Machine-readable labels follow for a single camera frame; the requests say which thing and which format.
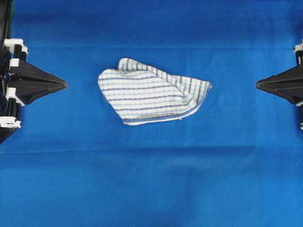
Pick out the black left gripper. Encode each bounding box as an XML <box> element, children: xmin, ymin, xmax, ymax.
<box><xmin>0</xmin><ymin>38</ymin><xmax>67</xmax><ymax>128</ymax></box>

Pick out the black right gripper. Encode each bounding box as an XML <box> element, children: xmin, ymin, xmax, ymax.
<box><xmin>256</xmin><ymin>39</ymin><xmax>303</xmax><ymax>130</ymax></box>

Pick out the blue striped white towel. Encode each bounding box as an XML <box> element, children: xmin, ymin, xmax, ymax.
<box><xmin>98</xmin><ymin>58</ymin><xmax>213</xmax><ymax>126</ymax></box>

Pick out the blue table cloth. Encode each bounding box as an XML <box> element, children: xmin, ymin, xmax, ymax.
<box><xmin>0</xmin><ymin>0</ymin><xmax>303</xmax><ymax>227</ymax></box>

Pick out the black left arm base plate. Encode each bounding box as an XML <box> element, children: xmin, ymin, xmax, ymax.
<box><xmin>0</xmin><ymin>127</ymin><xmax>18</xmax><ymax>144</ymax></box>

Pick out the black frame post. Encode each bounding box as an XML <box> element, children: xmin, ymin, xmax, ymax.
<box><xmin>0</xmin><ymin>0</ymin><xmax>14</xmax><ymax>50</ymax></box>

